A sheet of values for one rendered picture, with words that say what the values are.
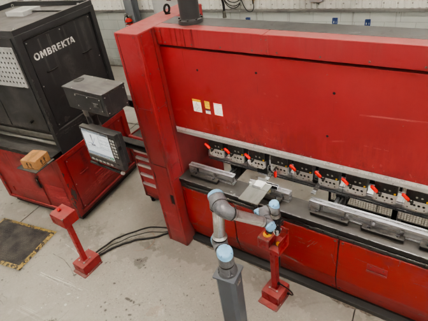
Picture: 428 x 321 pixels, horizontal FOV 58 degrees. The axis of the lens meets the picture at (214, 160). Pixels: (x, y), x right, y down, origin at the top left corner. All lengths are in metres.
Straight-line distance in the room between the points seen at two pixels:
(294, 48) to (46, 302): 3.32
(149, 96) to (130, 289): 1.94
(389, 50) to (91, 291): 3.38
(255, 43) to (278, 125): 0.62
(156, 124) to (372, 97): 1.74
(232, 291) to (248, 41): 1.80
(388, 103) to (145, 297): 2.76
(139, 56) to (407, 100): 1.90
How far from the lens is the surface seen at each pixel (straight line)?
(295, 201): 3.32
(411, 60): 2.39
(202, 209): 3.83
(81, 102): 3.33
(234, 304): 3.14
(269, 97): 2.80
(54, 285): 4.46
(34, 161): 4.28
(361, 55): 2.43
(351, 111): 2.62
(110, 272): 4.29
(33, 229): 5.23
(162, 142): 3.42
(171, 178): 3.64
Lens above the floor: 3.09
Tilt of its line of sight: 35 degrees down
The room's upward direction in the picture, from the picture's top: 9 degrees counter-clockwise
